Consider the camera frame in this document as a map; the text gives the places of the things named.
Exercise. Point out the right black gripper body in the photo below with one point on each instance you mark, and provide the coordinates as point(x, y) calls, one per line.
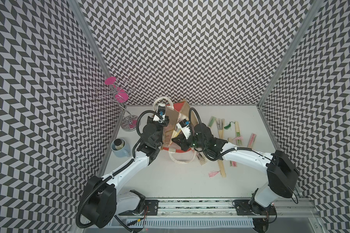
point(192, 141)

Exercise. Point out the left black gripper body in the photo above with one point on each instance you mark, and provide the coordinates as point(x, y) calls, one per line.
point(159, 125)

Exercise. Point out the burlap red striped tote bag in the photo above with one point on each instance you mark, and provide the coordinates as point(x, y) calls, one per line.
point(176, 112)

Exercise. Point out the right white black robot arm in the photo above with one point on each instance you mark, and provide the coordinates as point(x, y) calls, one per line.
point(281, 173)

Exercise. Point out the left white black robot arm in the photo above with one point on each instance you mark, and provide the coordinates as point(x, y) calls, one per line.
point(101, 200)

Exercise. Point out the light blue mug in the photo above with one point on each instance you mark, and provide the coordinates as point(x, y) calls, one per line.
point(121, 148)

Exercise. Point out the chrome stand with pink cups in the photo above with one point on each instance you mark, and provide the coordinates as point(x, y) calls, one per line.
point(111, 92)

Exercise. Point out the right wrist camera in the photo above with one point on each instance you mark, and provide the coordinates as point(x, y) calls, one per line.
point(184, 126)

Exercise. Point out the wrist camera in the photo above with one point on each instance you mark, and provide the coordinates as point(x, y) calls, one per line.
point(161, 116)
point(184, 126)

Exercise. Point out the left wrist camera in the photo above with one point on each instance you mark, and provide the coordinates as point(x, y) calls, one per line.
point(161, 116)

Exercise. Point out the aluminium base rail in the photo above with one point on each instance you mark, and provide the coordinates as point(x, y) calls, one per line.
point(227, 214)

